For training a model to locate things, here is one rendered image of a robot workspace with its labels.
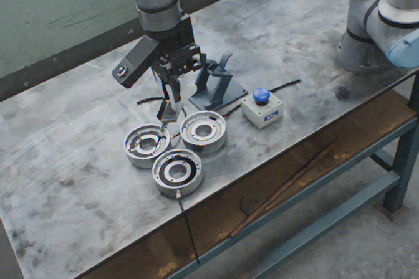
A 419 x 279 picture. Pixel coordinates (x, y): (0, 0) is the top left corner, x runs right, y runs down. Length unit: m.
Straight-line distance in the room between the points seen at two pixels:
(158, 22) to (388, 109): 0.89
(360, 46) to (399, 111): 0.37
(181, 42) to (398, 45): 0.44
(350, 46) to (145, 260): 0.73
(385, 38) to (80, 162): 0.72
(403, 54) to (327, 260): 0.98
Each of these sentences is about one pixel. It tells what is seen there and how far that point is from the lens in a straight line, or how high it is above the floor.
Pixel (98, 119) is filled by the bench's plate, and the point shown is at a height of 0.80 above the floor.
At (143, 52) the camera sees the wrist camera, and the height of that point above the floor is 1.09.
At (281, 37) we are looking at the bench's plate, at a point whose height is 0.80.
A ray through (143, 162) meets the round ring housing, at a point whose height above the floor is 0.83.
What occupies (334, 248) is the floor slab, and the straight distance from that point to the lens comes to 1.86.
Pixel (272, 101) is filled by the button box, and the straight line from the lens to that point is 1.12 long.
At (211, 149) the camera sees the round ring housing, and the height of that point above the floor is 0.82.
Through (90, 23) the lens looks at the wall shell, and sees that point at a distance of 2.74.
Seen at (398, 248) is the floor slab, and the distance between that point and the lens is 1.90.
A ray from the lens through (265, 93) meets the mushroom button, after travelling 1.10.
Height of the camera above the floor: 1.62
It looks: 46 degrees down
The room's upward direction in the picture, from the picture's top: 10 degrees counter-clockwise
